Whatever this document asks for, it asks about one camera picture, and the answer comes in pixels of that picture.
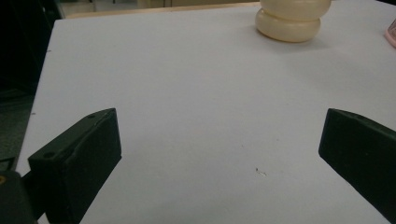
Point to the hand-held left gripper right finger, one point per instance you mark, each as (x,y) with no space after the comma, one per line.
(361,152)

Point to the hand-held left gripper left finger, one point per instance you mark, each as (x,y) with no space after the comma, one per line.
(77,165)

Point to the pink plastic item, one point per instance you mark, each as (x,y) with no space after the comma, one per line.
(392,34)

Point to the cream ribbed round holder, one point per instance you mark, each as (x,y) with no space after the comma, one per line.
(289,21)

